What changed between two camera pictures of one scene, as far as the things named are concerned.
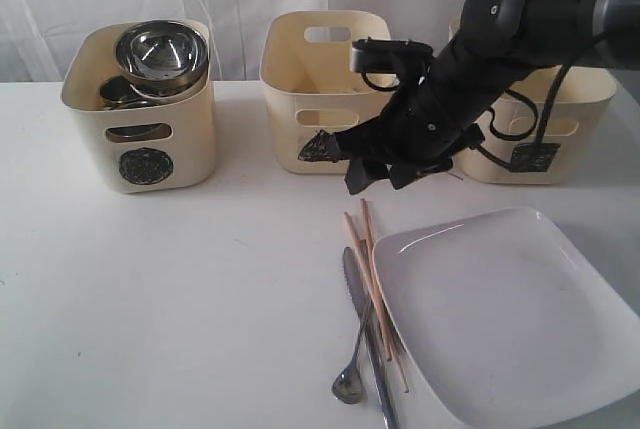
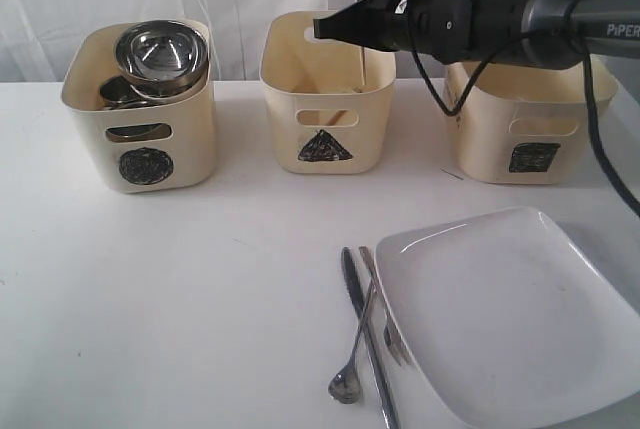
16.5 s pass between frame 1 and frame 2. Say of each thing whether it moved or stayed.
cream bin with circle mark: stayed
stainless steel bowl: stayed
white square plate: stayed
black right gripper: moved
